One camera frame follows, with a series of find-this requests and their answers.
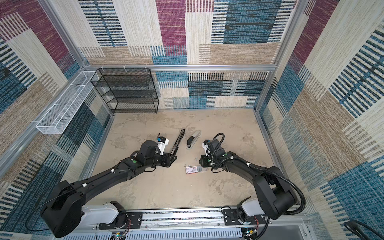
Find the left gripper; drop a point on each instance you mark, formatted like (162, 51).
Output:
(166, 158)

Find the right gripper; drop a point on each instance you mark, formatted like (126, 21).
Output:
(204, 163)

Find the red white staple box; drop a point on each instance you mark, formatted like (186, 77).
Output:
(191, 170)

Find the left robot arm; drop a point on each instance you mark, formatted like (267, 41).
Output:
(63, 211)

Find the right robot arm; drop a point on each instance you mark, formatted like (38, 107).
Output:
(274, 194)

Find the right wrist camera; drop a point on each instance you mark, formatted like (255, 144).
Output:
(206, 147)

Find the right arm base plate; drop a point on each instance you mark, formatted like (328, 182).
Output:
(233, 217)

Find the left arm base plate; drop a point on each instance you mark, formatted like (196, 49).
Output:
(124, 221)

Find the black wire shelf rack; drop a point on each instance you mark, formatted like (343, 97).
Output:
(129, 90)

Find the white wire mesh basket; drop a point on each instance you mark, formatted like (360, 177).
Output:
(61, 113)

